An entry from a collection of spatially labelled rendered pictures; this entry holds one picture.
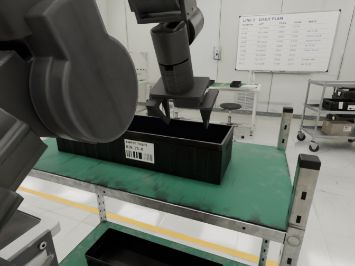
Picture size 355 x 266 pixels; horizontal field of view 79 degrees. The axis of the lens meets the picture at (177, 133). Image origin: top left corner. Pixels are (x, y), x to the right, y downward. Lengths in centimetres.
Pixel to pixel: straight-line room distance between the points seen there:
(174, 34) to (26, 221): 34
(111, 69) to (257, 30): 513
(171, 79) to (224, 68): 497
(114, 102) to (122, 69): 3
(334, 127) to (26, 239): 368
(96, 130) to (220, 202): 40
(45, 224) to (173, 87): 28
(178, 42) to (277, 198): 41
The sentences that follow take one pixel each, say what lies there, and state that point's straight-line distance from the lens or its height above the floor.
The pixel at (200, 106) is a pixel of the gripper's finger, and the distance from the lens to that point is 38.
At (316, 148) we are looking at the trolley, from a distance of 361.
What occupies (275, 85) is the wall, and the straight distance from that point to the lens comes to 529.
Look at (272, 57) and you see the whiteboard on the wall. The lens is 523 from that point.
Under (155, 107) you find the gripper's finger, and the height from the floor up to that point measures 117.
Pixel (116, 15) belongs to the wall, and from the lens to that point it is 652.
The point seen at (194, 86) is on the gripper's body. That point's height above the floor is 121.
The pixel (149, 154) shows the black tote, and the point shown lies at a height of 100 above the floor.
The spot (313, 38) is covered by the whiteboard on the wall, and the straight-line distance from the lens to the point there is 530.
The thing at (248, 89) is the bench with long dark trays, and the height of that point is 78.
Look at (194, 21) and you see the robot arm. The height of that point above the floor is 132.
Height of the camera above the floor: 126
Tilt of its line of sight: 19 degrees down
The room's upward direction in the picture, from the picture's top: straight up
